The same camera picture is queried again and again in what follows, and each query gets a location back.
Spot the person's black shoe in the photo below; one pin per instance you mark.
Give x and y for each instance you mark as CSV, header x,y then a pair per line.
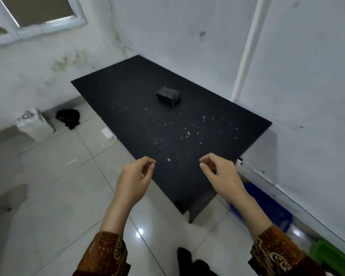
x,y
189,264

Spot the person's left hand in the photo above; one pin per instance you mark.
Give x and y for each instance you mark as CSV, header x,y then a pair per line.
x,y
129,183

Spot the black table leg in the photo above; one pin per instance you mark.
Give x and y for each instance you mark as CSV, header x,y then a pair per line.
x,y
199,205

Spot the white bag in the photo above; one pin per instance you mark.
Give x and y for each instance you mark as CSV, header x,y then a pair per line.
x,y
34,125

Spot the small black box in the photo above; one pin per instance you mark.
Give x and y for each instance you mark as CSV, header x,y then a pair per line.
x,y
168,95

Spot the green plastic bin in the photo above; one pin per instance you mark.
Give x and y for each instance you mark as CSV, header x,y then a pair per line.
x,y
332,257

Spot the white framed window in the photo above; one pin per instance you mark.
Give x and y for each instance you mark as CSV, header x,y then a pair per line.
x,y
31,17

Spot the white wall pipe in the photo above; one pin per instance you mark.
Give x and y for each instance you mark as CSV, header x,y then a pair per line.
x,y
248,48

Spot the black cloth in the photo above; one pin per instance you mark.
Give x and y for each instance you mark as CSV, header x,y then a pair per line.
x,y
68,117

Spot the small white flat object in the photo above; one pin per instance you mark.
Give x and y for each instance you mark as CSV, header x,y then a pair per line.
x,y
107,133

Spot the person's left forearm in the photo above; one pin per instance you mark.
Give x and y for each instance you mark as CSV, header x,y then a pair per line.
x,y
115,227

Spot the person's right thumb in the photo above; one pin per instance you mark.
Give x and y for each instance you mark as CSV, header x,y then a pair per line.
x,y
205,171

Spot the person's left thumb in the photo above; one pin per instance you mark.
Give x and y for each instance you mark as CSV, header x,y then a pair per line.
x,y
150,173

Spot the blue plastic bin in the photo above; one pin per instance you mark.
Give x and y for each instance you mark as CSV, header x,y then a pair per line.
x,y
268,206

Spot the person's right hand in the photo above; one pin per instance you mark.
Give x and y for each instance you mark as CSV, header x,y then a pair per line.
x,y
225,178

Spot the person's right forearm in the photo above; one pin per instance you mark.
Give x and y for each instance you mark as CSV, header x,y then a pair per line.
x,y
261,227

